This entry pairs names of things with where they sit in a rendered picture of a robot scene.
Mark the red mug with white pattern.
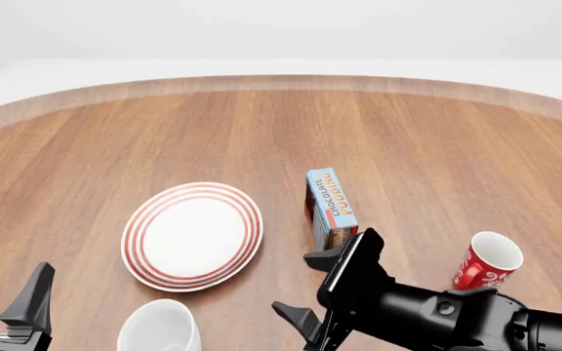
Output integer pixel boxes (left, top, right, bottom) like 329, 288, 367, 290
451, 230, 525, 293

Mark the white plate with red rings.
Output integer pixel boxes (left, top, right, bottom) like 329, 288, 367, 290
120, 181, 264, 293

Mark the chocolate pudding box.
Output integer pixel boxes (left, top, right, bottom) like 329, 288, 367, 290
303, 167, 360, 254

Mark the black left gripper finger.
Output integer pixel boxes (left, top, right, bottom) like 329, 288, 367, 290
0, 260, 56, 334

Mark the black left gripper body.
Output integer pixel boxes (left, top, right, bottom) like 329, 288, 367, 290
0, 326, 54, 351

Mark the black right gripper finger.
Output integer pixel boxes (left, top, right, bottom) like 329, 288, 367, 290
271, 300, 322, 345
302, 233, 363, 274

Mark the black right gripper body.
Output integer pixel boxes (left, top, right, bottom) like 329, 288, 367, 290
303, 302, 360, 351

